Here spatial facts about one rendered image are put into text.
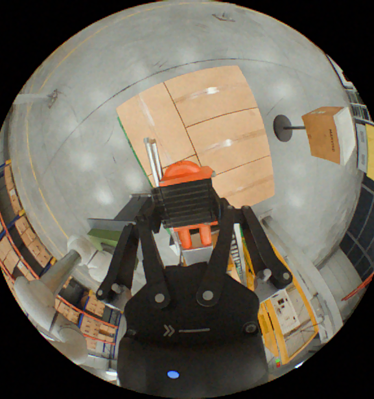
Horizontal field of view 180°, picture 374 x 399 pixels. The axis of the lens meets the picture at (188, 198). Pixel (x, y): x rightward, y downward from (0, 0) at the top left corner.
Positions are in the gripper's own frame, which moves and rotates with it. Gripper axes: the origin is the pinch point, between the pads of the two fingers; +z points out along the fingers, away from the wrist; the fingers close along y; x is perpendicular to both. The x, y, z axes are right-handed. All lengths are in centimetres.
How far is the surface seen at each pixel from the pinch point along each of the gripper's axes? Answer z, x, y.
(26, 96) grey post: 46, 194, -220
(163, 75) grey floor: 123, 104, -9
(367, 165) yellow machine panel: 48, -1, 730
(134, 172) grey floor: 122, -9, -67
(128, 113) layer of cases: 68, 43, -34
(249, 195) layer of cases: 68, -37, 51
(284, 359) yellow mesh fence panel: -79, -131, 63
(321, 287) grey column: -22, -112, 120
